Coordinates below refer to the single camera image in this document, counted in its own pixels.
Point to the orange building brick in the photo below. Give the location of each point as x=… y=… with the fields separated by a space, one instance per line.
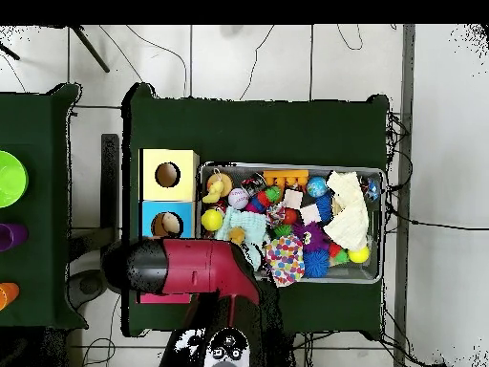
x=286 y=176

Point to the polka dot cloth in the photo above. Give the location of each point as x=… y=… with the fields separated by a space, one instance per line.
x=284 y=260

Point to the mint green cloth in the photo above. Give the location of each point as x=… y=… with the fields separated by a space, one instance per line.
x=248 y=223

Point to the purple cup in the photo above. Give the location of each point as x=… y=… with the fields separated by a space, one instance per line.
x=13 y=237

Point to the wooden three-hole box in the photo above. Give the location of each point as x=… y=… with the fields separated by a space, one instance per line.
x=149 y=191

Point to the black panel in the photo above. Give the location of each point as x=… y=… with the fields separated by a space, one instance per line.
x=110 y=172

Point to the dark green tablecloth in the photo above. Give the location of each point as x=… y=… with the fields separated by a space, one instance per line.
x=38 y=114
x=248 y=130

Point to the yellow tennis ball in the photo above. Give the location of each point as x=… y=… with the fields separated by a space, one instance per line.
x=212 y=220

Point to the purple spiky monster toy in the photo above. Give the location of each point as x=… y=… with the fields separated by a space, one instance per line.
x=311 y=237

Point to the silver mesh bin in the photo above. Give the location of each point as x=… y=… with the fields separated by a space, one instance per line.
x=344 y=273

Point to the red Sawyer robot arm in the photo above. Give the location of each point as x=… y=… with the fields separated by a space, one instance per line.
x=191 y=263

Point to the orange cup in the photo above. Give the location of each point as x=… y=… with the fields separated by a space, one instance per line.
x=7 y=295

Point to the black tripod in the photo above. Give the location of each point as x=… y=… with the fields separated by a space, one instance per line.
x=91 y=49

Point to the yellow plush duck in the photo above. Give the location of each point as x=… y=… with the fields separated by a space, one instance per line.
x=214 y=191

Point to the cream knitted cloth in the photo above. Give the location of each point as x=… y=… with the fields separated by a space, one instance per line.
x=349 y=221

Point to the brown plush toy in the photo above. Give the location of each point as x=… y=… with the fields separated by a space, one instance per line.
x=237 y=234

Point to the lime green bowl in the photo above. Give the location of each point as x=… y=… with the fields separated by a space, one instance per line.
x=11 y=179

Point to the blue spiky ball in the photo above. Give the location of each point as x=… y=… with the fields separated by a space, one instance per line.
x=316 y=263

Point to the white toy baseball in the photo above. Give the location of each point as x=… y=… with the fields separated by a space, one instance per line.
x=238 y=198

